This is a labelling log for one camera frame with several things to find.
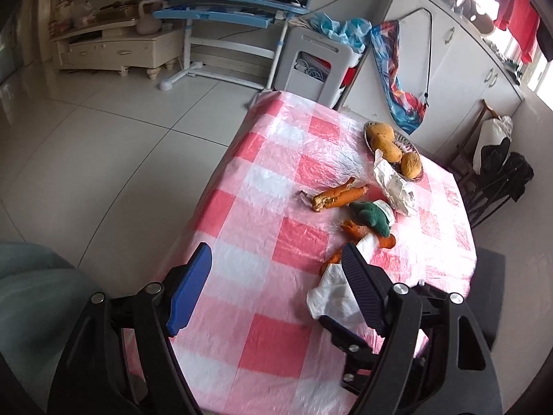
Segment white cabinet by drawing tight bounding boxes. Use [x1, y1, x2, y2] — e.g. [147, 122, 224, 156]
[337, 0, 523, 169]

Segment clear bagged goods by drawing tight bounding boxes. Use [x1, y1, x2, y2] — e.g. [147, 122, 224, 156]
[49, 2, 96, 31]

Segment cream television cabinet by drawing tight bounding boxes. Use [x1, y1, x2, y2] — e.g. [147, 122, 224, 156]
[49, 21, 184, 81]

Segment yellow mango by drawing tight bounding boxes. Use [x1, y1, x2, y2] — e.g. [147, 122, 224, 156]
[400, 152, 423, 179]
[366, 122, 395, 141]
[372, 135, 403, 163]

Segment colourful strap bag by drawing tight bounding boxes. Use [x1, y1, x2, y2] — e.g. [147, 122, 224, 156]
[370, 8, 435, 136]

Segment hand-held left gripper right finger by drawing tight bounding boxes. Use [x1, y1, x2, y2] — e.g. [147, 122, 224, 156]
[341, 242, 504, 415]

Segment pale teal seat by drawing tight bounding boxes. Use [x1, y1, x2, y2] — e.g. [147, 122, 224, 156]
[0, 242, 93, 355]

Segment small white wrapper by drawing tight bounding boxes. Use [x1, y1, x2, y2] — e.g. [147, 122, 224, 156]
[374, 200, 396, 225]

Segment white sack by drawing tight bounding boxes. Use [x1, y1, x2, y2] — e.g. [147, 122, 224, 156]
[473, 117, 514, 174]

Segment wooden chair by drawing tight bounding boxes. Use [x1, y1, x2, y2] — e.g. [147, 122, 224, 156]
[447, 99, 502, 182]

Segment blue study desk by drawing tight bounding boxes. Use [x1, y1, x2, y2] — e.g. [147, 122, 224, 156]
[147, 0, 322, 91]

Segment blue white plastic bag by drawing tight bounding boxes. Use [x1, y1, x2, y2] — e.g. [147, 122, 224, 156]
[309, 12, 372, 44]

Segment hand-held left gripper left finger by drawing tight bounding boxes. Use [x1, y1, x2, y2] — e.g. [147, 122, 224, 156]
[47, 242, 213, 415]

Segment pink kettlebell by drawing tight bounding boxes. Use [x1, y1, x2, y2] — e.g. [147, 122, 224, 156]
[136, 0, 169, 35]

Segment white wrapper bag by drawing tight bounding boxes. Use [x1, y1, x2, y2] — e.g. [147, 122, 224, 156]
[372, 149, 419, 217]

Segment red hanging garment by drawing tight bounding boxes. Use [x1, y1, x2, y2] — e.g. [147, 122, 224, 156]
[495, 0, 541, 63]

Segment black folding chair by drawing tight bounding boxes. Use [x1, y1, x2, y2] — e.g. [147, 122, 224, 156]
[464, 138, 534, 228]

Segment red white checkered tablecloth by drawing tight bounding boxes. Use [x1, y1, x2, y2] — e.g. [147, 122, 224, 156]
[123, 91, 478, 415]

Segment white paper napkin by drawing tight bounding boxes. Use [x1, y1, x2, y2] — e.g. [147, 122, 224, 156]
[307, 236, 390, 325]

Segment green plush toy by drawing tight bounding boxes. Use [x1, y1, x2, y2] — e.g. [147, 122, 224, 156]
[349, 201, 392, 236]

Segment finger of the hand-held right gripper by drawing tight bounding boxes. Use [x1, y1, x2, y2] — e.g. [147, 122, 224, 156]
[317, 315, 383, 395]

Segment metal fruit bowl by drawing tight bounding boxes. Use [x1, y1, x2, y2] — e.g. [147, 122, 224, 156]
[364, 121, 425, 181]

